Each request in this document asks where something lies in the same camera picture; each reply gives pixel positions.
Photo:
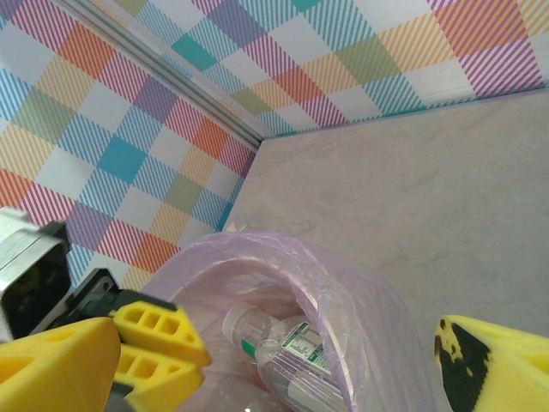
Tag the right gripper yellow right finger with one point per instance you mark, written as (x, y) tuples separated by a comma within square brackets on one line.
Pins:
[(514, 373)]

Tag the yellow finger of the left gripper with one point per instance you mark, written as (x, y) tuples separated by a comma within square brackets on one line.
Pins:
[(171, 339), (163, 377)]

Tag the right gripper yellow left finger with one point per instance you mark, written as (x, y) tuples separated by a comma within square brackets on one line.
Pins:
[(51, 373)]

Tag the cream plastic waste bin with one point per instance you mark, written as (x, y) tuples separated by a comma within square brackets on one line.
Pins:
[(399, 365)]

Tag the clear bottle green print label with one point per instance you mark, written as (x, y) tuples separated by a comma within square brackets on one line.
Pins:
[(300, 356)]

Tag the purple translucent bin liner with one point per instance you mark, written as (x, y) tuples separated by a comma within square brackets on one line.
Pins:
[(274, 257)]

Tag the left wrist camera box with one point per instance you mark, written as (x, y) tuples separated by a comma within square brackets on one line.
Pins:
[(25, 257)]

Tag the aluminium frame post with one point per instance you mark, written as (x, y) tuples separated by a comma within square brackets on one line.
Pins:
[(171, 75)]

